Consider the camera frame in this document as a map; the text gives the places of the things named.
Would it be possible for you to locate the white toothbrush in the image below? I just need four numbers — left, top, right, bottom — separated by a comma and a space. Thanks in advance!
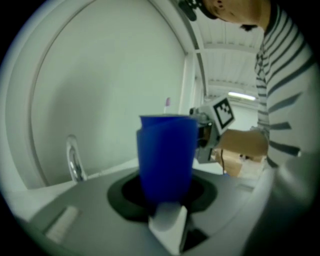
163, 97, 172, 116

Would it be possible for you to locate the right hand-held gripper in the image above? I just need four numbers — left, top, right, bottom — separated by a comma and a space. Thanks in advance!
189, 94, 237, 165

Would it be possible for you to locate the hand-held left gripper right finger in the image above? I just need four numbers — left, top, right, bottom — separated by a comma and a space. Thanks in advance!
183, 169, 254, 252

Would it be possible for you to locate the dark blue round object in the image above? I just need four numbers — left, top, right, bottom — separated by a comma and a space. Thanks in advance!
136, 114, 200, 208

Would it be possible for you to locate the large cardboard box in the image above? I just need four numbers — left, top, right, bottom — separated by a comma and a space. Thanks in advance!
211, 148, 245, 178

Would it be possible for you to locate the white sink vanity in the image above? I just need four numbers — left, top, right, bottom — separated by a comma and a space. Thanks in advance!
2, 159, 141, 221

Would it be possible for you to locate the black head-mounted camera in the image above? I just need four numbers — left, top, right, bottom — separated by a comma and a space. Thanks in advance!
178, 0, 201, 21

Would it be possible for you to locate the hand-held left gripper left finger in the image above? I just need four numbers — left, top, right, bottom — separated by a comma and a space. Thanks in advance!
24, 169, 176, 256

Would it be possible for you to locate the person in striped shirt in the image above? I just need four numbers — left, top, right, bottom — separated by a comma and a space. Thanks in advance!
254, 4, 318, 171

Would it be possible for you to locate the chrome faucet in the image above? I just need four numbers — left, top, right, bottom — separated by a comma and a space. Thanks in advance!
65, 134, 88, 183

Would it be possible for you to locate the person's head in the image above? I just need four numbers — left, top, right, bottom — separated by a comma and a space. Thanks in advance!
199, 0, 272, 32

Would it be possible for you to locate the ceiling light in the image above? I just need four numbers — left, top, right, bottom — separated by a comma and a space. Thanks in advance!
227, 91, 257, 102

